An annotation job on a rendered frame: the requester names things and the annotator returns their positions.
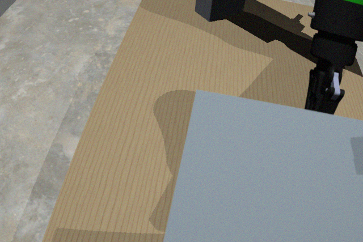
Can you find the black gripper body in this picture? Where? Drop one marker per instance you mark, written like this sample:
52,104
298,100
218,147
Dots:
336,54

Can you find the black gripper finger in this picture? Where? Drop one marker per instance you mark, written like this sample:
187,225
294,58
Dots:
312,84
328,102

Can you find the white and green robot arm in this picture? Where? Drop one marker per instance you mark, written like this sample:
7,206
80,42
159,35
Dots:
338,19

